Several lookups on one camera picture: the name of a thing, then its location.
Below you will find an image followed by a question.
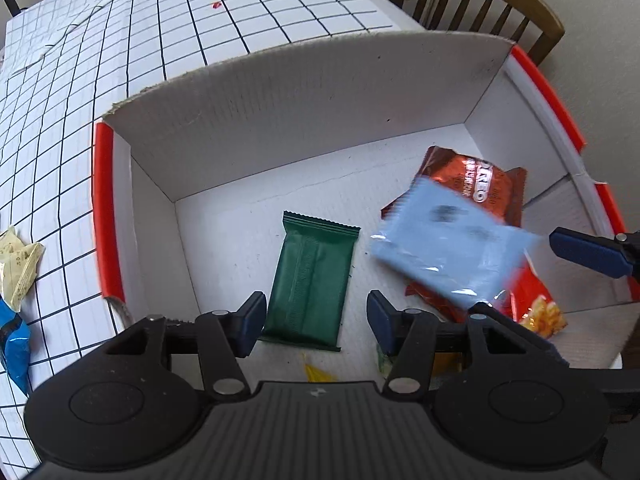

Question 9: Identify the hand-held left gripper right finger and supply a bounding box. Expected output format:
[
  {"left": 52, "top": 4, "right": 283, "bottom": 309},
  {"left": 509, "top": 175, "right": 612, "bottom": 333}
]
[{"left": 367, "top": 290, "right": 568, "bottom": 401}]

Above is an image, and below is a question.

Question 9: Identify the dark red snack packet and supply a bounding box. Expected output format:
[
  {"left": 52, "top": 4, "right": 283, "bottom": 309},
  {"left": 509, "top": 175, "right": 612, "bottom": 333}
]
[{"left": 381, "top": 146, "right": 528, "bottom": 228}]

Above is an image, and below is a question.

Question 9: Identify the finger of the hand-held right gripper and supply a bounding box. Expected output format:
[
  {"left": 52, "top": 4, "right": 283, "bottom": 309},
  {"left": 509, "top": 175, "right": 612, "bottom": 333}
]
[{"left": 549, "top": 226, "right": 640, "bottom": 303}]

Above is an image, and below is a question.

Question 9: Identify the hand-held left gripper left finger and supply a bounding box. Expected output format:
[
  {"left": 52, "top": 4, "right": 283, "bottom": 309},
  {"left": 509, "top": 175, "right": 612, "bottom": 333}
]
[{"left": 105, "top": 291, "right": 267, "bottom": 403}]

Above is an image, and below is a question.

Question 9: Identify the yellow snack packet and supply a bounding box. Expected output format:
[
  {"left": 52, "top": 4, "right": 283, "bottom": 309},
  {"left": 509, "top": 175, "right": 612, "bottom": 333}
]
[{"left": 300, "top": 352, "right": 341, "bottom": 383}]

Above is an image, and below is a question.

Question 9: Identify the cream snack packet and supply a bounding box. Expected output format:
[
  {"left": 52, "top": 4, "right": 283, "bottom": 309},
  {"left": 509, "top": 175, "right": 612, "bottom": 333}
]
[{"left": 0, "top": 226, "right": 47, "bottom": 313}]

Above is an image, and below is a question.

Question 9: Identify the red fried snack packet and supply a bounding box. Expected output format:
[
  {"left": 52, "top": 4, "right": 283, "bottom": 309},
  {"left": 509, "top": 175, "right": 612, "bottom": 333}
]
[{"left": 405, "top": 260, "right": 568, "bottom": 339}]

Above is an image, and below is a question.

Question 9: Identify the light blue snack packet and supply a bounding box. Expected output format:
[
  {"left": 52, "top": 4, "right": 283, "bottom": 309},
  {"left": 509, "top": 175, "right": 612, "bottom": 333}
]
[{"left": 370, "top": 177, "right": 543, "bottom": 313}]

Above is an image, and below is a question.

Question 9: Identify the green snack packet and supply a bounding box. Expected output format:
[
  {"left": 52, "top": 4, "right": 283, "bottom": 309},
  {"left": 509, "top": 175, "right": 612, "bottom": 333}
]
[{"left": 260, "top": 210, "right": 362, "bottom": 352}]

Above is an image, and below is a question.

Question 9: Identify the brown wooden chair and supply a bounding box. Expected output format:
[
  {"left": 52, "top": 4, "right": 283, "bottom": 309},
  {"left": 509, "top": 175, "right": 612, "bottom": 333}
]
[{"left": 390, "top": 0, "right": 566, "bottom": 66}]

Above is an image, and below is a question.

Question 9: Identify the red cardboard box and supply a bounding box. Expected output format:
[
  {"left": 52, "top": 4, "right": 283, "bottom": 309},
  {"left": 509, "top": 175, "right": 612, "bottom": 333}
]
[{"left": 91, "top": 30, "right": 626, "bottom": 366}]

